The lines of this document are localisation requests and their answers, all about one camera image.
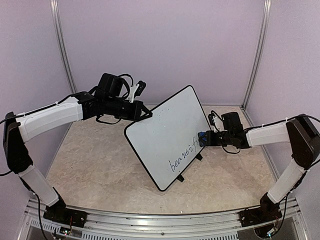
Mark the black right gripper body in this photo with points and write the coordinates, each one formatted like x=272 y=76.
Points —
x=213 y=142

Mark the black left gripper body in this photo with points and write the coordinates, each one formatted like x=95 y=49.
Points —
x=138 y=105

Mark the blue whiteboard eraser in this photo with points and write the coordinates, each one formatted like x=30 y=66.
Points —
x=202 y=139

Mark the white whiteboard black frame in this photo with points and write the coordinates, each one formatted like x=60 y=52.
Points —
x=168 y=142

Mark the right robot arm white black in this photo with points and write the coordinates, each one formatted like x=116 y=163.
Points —
x=299 y=131

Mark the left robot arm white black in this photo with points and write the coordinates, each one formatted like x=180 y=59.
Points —
x=113 y=96

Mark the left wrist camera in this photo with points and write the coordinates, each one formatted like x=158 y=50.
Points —
x=136 y=90

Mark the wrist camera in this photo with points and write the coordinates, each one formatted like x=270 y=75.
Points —
x=215 y=121
x=136 y=90

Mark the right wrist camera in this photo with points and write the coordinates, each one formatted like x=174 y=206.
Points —
x=215 y=121

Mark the aluminium front rail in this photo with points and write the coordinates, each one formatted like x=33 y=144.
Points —
x=106 y=225

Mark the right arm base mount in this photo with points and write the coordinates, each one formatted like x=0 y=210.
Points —
x=260 y=213

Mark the left aluminium frame post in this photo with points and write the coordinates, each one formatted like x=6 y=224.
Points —
x=57 y=23

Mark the aluminium frame post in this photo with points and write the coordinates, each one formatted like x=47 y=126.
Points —
x=258 y=53
x=57 y=23

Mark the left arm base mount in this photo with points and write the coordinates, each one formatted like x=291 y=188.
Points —
x=60 y=213

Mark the right aluminium frame post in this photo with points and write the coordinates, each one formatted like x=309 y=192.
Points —
x=258 y=53

